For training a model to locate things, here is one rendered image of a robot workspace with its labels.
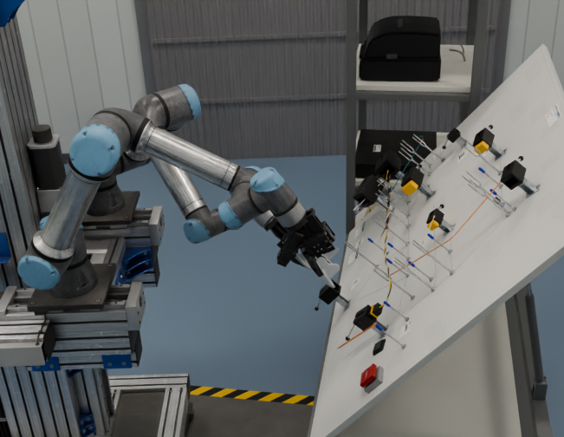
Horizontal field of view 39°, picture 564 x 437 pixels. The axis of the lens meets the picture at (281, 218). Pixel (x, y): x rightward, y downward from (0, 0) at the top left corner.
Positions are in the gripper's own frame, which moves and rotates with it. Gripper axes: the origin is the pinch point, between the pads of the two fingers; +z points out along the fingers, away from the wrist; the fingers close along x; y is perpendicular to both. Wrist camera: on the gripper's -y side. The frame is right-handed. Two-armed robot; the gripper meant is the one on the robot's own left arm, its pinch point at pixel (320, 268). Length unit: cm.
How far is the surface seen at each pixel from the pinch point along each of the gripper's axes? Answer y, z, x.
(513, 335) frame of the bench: -40, 62, 27
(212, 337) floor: -161, -11, -81
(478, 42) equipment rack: -50, -18, 90
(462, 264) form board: 19.9, 25.0, 30.0
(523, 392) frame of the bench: -16, 71, 17
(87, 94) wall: -315, -201, -67
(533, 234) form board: 40, 29, 46
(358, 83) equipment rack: -65, -39, 52
